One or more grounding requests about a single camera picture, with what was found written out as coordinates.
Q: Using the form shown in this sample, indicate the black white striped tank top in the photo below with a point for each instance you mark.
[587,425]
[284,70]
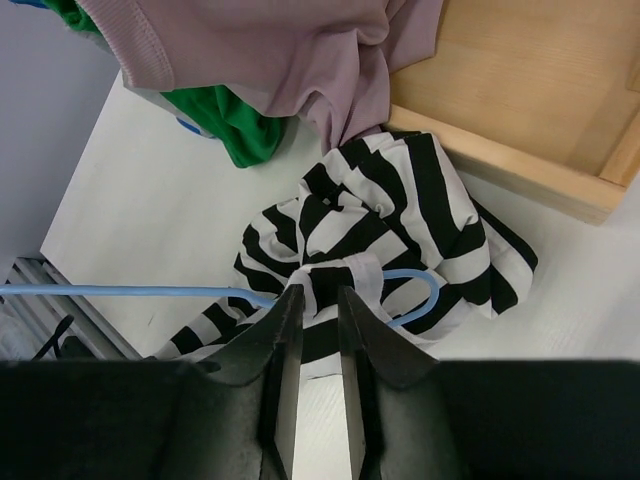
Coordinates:
[389,216]

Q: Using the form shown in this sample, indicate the wooden clothes rack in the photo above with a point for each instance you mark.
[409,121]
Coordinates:
[538,97]

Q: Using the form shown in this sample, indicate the blue tank top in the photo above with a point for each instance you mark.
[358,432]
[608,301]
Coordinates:
[154,98]

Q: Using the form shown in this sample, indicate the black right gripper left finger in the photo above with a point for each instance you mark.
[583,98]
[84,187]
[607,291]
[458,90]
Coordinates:
[229,416]

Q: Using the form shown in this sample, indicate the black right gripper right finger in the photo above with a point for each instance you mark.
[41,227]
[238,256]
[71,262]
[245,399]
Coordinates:
[410,416]

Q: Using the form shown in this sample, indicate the aluminium mounting rail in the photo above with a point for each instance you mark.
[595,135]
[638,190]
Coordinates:
[41,314]

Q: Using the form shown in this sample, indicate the mauve pink tank top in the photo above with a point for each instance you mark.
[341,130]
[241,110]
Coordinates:
[326,62]

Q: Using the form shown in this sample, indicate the light blue wire hanger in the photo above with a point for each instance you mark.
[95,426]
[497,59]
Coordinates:
[223,292]

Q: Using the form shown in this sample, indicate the green tank top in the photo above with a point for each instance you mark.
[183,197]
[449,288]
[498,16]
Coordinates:
[230,120]

